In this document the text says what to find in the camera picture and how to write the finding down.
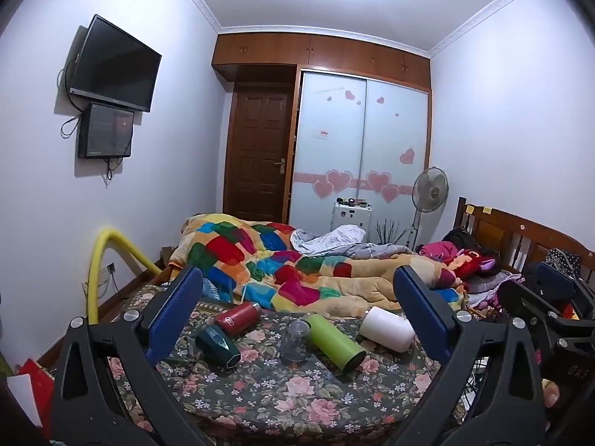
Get dark green cup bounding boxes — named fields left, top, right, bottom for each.
left=194, top=324, right=243, bottom=369

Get clear glass cup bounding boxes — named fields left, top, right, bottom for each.
left=280, top=319, right=312, bottom=367

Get pink cloth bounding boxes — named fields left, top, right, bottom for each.
left=417, top=240, right=459, bottom=261

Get black television cable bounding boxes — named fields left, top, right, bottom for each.
left=60, top=102, right=87, bottom=141

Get red paper bag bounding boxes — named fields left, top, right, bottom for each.
left=16, top=358, right=57, bottom=430

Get green bottle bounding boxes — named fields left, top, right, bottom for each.
left=302, top=313, right=368, bottom=374

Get yellow foam tube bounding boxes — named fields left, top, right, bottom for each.
left=86, top=228, right=164, bottom=324

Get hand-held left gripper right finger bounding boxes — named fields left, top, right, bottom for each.
left=393, top=265, right=546, bottom=446

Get brown wooden door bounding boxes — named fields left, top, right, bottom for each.
left=222, top=80, right=297, bottom=224

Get red plush toy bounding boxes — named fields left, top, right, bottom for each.
left=445, top=248, right=499, bottom=282

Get red bottle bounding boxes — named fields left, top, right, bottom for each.
left=214, top=301, right=263, bottom=336

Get small black wall monitor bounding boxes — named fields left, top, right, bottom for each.
left=77, top=102, right=136, bottom=160

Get frosted wardrobe with hearts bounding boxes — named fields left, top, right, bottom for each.
left=287, top=68, right=431, bottom=248

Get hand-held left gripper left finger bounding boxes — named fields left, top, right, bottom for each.
left=49, top=266, right=212, bottom=446

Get black wall television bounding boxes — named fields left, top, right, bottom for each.
left=68, top=14, right=163, bottom=113

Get wooden headboard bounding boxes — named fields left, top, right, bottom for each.
left=454, top=196, right=595, bottom=291

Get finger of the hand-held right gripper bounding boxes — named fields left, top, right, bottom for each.
left=529, top=261, right=595, bottom=321
left=496, top=279, right=575, bottom=351

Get grey crumpled cloth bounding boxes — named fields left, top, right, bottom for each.
left=290, top=225, right=411, bottom=261

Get colourful patchwork blanket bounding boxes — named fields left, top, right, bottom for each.
left=168, top=213, right=466, bottom=319

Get standing fan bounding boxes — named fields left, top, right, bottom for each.
left=403, top=166, right=450, bottom=250

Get white cup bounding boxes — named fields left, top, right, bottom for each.
left=358, top=306, right=416, bottom=353

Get floral bed mattress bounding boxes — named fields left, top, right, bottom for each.
left=106, top=283, right=471, bottom=446

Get brown overhead cabinet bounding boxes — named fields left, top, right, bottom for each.
left=212, top=32, right=433, bottom=92

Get dark dry twigs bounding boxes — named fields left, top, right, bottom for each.
left=374, top=219, right=411, bottom=246

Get black white patterned bag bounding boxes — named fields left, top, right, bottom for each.
left=543, top=248, right=583, bottom=271

